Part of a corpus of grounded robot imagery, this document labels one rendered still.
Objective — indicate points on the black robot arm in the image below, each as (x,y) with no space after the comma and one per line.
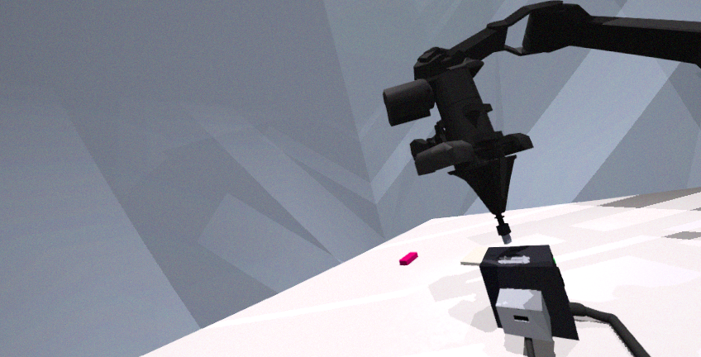
(445,76)

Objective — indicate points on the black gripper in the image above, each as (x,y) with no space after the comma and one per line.
(477,152)

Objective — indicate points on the pink rectangular block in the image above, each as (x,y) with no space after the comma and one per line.
(406,260)

